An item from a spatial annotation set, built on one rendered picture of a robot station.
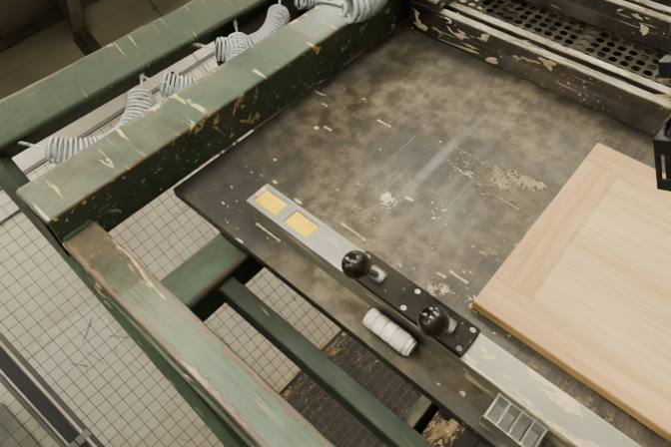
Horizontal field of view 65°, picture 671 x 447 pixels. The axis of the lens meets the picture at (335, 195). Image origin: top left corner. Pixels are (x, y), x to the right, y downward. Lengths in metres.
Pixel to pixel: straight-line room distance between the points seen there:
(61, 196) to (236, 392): 0.41
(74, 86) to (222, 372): 0.89
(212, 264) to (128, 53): 0.72
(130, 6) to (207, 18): 4.58
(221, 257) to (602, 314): 0.60
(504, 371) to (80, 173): 0.70
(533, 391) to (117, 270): 0.60
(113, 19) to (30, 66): 0.92
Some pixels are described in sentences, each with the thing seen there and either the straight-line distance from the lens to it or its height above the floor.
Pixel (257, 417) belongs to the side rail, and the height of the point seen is 1.46.
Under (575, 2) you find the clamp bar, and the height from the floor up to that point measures 1.56.
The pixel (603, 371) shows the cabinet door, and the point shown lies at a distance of 0.82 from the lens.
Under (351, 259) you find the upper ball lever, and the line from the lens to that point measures 0.66.
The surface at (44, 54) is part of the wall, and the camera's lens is 5.90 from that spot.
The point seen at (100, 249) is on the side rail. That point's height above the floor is 1.76.
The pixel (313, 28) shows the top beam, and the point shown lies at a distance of 1.14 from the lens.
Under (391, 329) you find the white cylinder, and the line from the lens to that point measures 0.76.
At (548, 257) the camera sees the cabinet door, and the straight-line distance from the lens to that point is 0.89.
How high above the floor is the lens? 1.67
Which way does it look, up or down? 5 degrees down
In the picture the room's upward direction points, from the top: 39 degrees counter-clockwise
